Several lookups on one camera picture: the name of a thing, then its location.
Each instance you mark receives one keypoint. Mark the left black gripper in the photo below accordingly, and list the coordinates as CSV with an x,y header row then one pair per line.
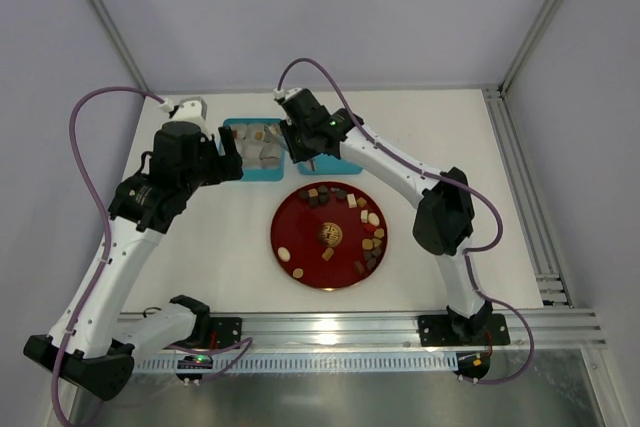
x,y
220,161

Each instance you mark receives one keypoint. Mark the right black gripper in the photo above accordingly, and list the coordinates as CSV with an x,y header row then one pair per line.
x,y
292,137

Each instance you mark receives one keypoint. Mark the teal chocolate box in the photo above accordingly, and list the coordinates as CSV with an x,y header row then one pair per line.
x,y
262,158

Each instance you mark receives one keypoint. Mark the tan caramel square chocolate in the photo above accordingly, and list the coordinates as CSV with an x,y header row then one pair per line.
x,y
328,254

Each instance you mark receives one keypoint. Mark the metal tongs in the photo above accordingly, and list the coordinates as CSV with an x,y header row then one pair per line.
x,y
272,132

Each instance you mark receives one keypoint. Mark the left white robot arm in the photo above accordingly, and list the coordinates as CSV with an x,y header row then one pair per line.
x,y
85,348

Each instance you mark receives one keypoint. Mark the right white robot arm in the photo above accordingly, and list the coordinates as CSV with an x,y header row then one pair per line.
x,y
444,213

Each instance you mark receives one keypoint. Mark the cream rectangular chocolate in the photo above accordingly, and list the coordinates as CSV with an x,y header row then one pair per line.
x,y
351,201

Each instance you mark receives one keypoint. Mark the white oval chocolate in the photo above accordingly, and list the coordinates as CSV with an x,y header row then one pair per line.
x,y
373,219
284,254

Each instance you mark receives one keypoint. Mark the white oval chocolate right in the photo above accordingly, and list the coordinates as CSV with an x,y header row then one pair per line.
x,y
373,219

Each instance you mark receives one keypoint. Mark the brown striped chocolate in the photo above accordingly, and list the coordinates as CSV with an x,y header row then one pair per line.
x,y
359,268

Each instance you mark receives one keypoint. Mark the teal box lid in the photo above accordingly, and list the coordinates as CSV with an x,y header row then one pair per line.
x,y
340,164

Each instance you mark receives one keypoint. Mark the round red lacquer tray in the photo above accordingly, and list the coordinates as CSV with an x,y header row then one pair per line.
x,y
306,232

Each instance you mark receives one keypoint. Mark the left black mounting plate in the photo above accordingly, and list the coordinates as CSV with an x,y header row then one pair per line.
x,y
213,333

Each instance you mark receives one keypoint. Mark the black mounting plate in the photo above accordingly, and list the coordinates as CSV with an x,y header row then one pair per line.
x,y
436,330
213,333

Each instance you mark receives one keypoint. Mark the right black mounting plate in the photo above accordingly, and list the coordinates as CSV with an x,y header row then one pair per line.
x,y
436,330

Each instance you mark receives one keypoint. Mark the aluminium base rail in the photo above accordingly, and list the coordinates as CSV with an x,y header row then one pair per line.
x,y
549,328

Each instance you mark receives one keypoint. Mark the white slotted cable duct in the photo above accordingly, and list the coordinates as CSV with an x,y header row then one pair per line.
x,y
263,362

